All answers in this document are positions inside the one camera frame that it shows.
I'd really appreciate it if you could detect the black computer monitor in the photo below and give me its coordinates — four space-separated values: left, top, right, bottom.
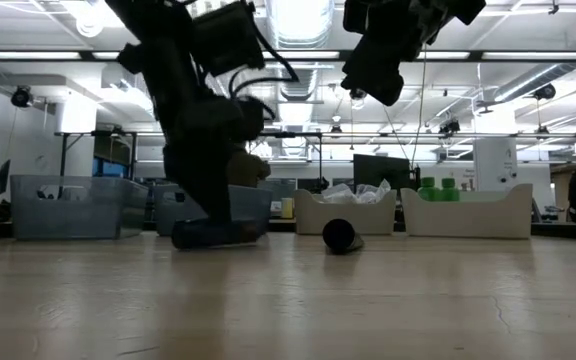
352 153 413 194

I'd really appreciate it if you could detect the black metal table frame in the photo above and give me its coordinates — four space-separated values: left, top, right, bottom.
0 48 576 241

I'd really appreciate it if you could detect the black ceiling camera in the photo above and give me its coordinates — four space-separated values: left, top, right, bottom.
10 84 33 109
437 117 462 136
348 87 369 109
533 82 558 101

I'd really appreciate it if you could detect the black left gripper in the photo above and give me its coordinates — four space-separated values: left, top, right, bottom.
116 29 269 225

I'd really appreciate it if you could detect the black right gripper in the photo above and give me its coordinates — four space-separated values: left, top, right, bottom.
340 0 487 108

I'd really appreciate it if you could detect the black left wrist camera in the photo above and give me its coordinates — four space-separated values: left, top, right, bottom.
190 1 268 77

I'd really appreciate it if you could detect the dark blue toiletry tube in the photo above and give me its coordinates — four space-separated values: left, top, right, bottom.
321 218 366 255
170 217 263 251

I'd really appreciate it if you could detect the grey translucent plastic bin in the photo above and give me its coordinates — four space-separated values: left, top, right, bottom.
153 183 274 237
9 174 149 242

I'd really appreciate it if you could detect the small green bottle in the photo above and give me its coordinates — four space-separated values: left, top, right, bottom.
417 176 442 203
440 177 462 203

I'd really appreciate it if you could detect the person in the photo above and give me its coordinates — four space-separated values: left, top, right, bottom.
225 142 273 189

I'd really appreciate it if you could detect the white plastic bin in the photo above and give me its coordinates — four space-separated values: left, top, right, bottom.
293 188 398 236
400 182 534 240

